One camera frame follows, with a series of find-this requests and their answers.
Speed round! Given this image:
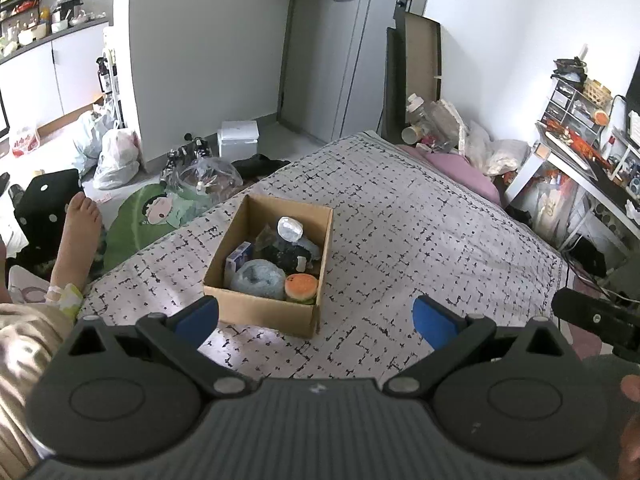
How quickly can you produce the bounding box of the black board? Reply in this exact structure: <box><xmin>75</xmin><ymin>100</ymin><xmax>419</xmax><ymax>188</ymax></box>
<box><xmin>382</xmin><ymin>27</ymin><xmax>408</xmax><ymax>133</ymax></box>

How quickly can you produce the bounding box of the small clear plastic bag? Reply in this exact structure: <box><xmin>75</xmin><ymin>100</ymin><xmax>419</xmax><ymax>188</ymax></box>
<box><xmin>276</xmin><ymin>216</ymin><xmax>305</xmax><ymax>243</ymax></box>

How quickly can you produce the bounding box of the white foam box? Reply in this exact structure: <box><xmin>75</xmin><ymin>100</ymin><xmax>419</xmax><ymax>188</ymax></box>
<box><xmin>216</xmin><ymin>120</ymin><xmax>261</xmax><ymax>161</ymax></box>

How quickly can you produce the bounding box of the clear plastic bag of socks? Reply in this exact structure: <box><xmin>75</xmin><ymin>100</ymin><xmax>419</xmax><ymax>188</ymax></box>
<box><xmin>252</xmin><ymin>225</ymin><xmax>282</xmax><ymax>262</ymax></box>

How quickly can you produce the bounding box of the pile of white plastic bags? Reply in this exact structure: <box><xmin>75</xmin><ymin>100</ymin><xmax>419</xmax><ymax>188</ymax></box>
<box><xmin>430</xmin><ymin>100</ymin><xmax>531</xmax><ymax>176</ymax></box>

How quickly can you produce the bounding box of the burger plush toy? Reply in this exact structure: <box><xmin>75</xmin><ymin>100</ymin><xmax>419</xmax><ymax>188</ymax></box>
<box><xmin>284</xmin><ymin>273</ymin><xmax>319</xmax><ymax>306</ymax></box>

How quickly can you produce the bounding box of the person's right hand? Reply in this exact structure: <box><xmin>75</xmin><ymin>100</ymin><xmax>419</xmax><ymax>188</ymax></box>
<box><xmin>617</xmin><ymin>374</ymin><xmax>640</xmax><ymax>480</ymax></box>

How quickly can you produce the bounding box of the clear plastic floor bag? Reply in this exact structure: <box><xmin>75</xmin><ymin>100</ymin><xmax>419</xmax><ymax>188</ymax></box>
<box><xmin>177</xmin><ymin>156</ymin><xmax>244</xmax><ymax>206</ymax></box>

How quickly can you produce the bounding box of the white cabinet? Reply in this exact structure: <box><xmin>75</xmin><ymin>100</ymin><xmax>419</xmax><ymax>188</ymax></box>
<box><xmin>0</xmin><ymin>20</ymin><xmax>118</xmax><ymax>131</ymax></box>

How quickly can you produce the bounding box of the cardboard box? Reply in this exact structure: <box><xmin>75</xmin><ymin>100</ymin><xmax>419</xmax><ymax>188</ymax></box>
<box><xmin>202</xmin><ymin>193</ymin><xmax>335</xmax><ymax>339</ymax></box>

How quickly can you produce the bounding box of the clear desk drawer organizer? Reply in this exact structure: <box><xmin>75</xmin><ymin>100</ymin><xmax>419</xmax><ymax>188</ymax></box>
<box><xmin>542</xmin><ymin>77</ymin><xmax>613</xmax><ymax>131</ymax></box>

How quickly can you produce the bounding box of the grey door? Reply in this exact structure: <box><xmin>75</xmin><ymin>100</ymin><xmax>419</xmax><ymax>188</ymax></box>
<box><xmin>277</xmin><ymin>0</ymin><xmax>426</xmax><ymax>143</ymax></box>

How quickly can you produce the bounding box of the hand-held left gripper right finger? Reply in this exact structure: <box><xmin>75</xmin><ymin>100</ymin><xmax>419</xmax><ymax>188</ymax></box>
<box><xmin>382</xmin><ymin>295</ymin><xmax>581</xmax><ymax>401</ymax></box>

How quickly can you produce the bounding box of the pale blue plastic bag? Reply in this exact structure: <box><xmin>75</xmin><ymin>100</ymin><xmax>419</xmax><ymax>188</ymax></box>
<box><xmin>72</xmin><ymin>107</ymin><xmax>118</xmax><ymax>176</ymax></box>

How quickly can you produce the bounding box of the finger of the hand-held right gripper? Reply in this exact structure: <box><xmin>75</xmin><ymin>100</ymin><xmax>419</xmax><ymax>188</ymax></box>
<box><xmin>552</xmin><ymin>287</ymin><xmax>617</xmax><ymax>345</ymax></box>

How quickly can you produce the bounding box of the black patterned white bed blanket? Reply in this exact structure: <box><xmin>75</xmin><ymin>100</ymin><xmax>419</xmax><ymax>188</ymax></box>
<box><xmin>80</xmin><ymin>131</ymin><xmax>571</xmax><ymax>401</ymax></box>

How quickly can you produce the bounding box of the pink pillow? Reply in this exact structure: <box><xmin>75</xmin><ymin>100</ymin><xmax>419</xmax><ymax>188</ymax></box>
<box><xmin>397</xmin><ymin>145</ymin><xmax>501</xmax><ymax>206</ymax></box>

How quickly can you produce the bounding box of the person's bare foot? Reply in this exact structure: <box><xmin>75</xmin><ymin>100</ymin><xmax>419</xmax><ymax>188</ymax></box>
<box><xmin>47</xmin><ymin>194</ymin><xmax>103</xmax><ymax>306</ymax></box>

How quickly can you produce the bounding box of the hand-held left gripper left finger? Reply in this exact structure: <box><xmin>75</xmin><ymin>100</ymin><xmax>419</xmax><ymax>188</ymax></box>
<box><xmin>55</xmin><ymin>296</ymin><xmax>257</xmax><ymax>403</ymax></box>

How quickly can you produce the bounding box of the black lace fabric ring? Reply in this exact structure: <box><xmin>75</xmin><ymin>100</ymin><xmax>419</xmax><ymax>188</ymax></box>
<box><xmin>275</xmin><ymin>240</ymin><xmax>322</xmax><ymax>275</ymax></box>

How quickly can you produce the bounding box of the person's beige clothing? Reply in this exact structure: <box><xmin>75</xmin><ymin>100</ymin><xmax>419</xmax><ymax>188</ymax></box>
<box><xmin>0</xmin><ymin>302</ymin><xmax>76</xmax><ymax>480</ymax></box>

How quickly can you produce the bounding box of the black cloth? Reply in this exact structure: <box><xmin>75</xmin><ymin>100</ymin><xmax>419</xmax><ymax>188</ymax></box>
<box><xmin>231</xmin><ymin>156</ymin><xmax>291</xmax><ymax>181</ymax></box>

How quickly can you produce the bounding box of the green cartoon floor mat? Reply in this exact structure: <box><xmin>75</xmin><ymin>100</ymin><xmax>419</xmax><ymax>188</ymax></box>
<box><xmin>102</xmin><ymin>182</ymin><xmax>216</xmax><ymax>271</ymax></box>

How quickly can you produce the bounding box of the white desk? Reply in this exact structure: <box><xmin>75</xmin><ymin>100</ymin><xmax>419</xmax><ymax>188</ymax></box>
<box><xmin>502</xmin><ymin>120</ymin><xmax>640</xmax><ymax>261</ymax></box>

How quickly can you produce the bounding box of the brown cardboard panel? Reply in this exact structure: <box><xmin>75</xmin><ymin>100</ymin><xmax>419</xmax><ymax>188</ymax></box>
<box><xmin>404</xmin><ymin>11</ymin><xmax>443</xmax><ymax>126</ymax></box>

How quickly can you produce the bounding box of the blue white tissue packet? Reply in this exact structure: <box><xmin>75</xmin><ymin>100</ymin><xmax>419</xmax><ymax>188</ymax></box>
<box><xmin>225</xmin><ymin>241</ymin><xmax>253</xmax><ymax>273</ymax></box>

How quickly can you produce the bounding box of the cluttered kitchen shelf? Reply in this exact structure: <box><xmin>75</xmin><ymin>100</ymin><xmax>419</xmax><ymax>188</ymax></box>
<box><xmin>0</xmin><ymin>0</ymin><xmax>111</xmax><ymax>61</ymax></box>

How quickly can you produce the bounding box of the white red plastic bag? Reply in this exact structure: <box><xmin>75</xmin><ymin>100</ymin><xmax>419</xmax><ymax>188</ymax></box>
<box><xmin>94</xmin><ymin>129</ymin><xmax>142</xmax><ymax>191</ymax></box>

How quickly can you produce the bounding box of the red white snack bag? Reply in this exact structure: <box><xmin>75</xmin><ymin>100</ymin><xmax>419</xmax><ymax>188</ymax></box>
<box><xmin>9</xmin><ymin>125</ymin><xmax>42</xmax><ymax>158</ymax></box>

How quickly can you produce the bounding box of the black polka dot cushion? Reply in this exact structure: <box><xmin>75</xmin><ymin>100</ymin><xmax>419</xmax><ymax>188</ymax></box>
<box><xmin>12</xmin><ymin>169</ymin><xmax>86</xmax><ymax>281</ymax></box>

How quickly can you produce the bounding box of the clear plastic bottle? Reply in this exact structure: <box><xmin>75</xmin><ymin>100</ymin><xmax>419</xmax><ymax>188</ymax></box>
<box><xmin>406</xmin><ymin>93</ymin><xmax>436</xmax><ymax>128</ymax></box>

